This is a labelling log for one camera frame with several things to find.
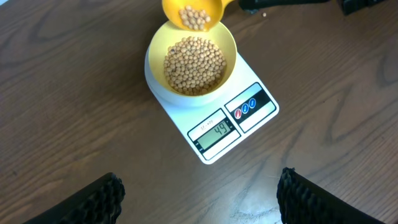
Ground soybeans in yellow bowl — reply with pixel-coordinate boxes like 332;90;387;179
164;36;227;96

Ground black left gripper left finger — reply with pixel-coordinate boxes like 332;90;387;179
24;172;126;224

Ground yellow measuring scoop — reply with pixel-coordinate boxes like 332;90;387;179
162;0;233;32

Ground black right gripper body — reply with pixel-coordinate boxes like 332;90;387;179
337;0;384;15

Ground soybeans in scoop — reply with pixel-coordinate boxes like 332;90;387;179
178;5;211;30

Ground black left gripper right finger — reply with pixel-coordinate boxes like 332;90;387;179
277;167;383;224

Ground yellow plastic bowl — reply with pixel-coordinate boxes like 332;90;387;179
148;21;238;98

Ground white digital kitchen scale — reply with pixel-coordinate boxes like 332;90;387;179
144;54;279;164

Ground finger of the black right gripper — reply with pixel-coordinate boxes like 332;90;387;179
238;0;328;14

